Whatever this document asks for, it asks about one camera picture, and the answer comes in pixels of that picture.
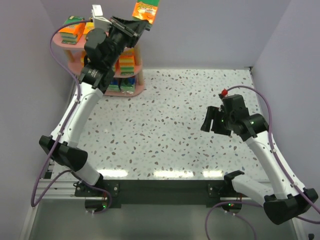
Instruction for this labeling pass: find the green top sponge box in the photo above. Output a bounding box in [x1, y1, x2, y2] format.
[132, 0, 160, 25]
[59, 15, 86, 45]

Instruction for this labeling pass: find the orange sponge pack barcode sticker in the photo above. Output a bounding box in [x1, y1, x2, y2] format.
[118, 48, 135, 76]

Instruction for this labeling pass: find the yellow top sponge box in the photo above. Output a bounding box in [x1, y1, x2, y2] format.
[82, 22, 95, 39]

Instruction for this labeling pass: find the orange three sponge pack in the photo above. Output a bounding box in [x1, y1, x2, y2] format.
[80, 51, 87, 67]

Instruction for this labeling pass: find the blue Vileda pack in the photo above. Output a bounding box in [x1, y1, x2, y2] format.
[107, 78, 121, 92]
[120, 77, 136, 95]

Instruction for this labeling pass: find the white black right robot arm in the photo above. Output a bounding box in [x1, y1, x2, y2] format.
[200, 94, 319, 225]

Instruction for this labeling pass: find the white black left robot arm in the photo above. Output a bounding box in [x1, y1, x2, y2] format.
[39, 17, 149, 188]

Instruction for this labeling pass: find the pink three tier shelf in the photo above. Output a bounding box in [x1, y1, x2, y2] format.
[53, 29, 145, 97]

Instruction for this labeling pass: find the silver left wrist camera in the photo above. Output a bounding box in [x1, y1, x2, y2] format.
[91, 4, 112, 32]

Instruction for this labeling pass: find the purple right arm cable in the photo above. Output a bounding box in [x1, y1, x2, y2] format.
[204, 85, 320, 240]

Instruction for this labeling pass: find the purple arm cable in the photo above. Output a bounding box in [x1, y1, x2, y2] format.
[30, 18, 113, 215]
[204, 85, 320, 240]

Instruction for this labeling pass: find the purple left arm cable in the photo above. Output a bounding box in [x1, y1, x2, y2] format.
[30, 18, 113, 215]

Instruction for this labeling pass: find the aluminium frame rail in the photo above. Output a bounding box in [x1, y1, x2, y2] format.
[33, 159, 77, 201]

